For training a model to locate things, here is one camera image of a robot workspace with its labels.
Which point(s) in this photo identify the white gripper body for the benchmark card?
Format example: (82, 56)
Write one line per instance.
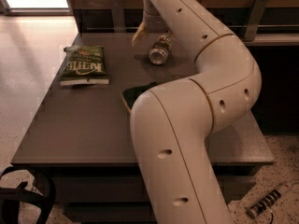
(156, 24)

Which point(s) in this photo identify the horizontal metal rail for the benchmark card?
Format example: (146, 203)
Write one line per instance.
(293, 28)

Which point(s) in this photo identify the green chip bag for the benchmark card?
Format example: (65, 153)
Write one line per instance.
(85, 65)

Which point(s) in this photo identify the right metal bracket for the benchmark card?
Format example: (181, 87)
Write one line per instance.
(249, 30)

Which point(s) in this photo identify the grey drawer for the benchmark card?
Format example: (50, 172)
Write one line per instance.
(110, 213)
(131, 189)

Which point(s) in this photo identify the metal bracket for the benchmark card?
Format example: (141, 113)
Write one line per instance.
(249, 30)
(117, 12)

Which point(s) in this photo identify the upper grey drawer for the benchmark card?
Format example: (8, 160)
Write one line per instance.
(131, 189)

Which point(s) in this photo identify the left metal bracket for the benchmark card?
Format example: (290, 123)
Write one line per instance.
(117, 12)

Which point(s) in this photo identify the lower grey drawer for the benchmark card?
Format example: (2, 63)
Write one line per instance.
(110, 213)

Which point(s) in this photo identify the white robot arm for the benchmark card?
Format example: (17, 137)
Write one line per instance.
(170, 122)

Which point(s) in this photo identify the green yellow sponge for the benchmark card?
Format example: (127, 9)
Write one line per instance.
(129, 96)

